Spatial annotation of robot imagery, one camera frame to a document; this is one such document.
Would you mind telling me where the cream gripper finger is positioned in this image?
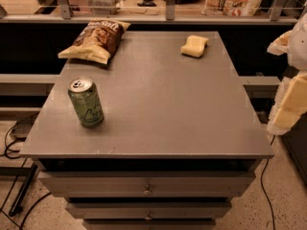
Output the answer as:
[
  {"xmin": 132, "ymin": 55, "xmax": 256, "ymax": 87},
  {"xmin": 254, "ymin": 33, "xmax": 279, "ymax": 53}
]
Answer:
[
  {"xmin": 267, "ymin": 72, "xmax": 307, "ymax": 135},
  {"xmin": 267, "ymin": 30, "xmax": 292, "ymax": 56}
]

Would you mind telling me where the yellow sponge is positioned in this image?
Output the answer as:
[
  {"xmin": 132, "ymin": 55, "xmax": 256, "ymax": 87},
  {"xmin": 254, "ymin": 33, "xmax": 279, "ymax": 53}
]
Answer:
[{"xmin": 180, "ymin": 35, "xmax": 209, "ymax": 58}]

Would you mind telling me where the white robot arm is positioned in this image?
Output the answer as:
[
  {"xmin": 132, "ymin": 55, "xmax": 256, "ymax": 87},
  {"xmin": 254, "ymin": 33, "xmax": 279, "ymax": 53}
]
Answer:
[{"xmin": 267, "ymin": 14, "xmax": 307, "ymax": 135}]

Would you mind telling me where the green soda can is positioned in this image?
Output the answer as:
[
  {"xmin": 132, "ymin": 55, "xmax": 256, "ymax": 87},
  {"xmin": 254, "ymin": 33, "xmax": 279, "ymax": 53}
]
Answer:
[{"xmin": 68, "ymin": 77, "xmax": 104, "ymax": 127}]

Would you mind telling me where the grey drawer cabinet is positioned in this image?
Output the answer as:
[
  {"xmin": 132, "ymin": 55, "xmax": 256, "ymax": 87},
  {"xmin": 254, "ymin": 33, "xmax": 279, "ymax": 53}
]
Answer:
[{"xmin": 21, "ymin": 32, "xmax": 273, "ymax": 230}]

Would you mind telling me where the brown chip bag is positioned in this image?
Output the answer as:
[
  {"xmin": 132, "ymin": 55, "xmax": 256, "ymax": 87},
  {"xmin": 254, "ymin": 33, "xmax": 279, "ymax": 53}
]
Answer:
[{"xmin": 58, "ymin": 19, "xmax": 130, "ymax": 64}]

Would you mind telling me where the grey metal railing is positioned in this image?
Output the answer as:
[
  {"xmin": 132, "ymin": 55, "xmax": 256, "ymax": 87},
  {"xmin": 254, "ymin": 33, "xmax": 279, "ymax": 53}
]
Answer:
[{"xmin": 0, "ymin": 0, "xmax": 307, "ymax": 25}]

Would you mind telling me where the black cable right floor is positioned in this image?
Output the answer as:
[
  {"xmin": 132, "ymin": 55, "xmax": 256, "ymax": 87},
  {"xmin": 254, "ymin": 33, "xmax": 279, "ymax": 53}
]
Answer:
[{"xmin": 259, "ymin": 134, "xmax": 277, "ymax": 230}]

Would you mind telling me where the black cables left floor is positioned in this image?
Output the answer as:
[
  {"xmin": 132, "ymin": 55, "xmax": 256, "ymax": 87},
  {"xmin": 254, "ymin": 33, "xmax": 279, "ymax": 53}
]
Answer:
[{"xmin": 0, "ymin": 112, "xmax": 52, "ymax": 230}]

